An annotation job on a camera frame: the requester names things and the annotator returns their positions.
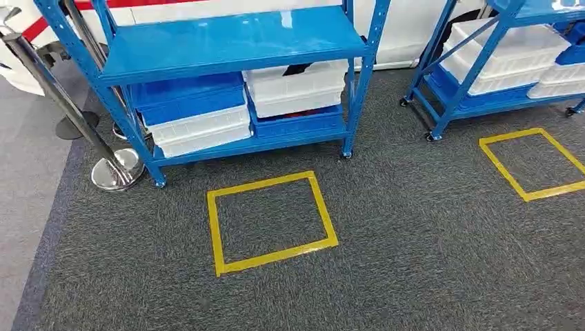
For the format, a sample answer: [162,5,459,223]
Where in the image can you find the blue plastic crate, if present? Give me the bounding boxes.
[246,93,344,139]
[555,23,585,66]
[130,72,247,128]

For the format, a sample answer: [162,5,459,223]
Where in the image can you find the white plastic crate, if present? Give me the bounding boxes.
[242,59,350,103]
[145,105,251,143]
[528,61,585,99]
[155,124,253,159]
[445,18,571,72]
[441,48,552,96]
[251,89,344,119]

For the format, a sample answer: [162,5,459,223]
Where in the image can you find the black item in crate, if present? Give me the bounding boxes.
[282,63,323,77]

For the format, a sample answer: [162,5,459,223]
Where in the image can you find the yellow floor tape square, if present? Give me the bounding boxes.
[478,128,585,203]
[206,170,339,278]

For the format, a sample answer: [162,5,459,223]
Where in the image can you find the blue metal shelf rack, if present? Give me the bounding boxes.
[399,0,585,143]
[34,0,392,189]

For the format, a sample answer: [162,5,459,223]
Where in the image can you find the white car with red stripe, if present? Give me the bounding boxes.
[0,0,486,97]

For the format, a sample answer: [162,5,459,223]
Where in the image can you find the dark stanchion base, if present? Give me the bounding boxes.
[55,110,100,141]

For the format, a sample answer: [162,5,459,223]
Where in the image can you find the grey stanchion post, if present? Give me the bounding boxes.
[61,0,152,140]

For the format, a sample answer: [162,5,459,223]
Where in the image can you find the chrome stanchion post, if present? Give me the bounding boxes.
[0,32,146,192]

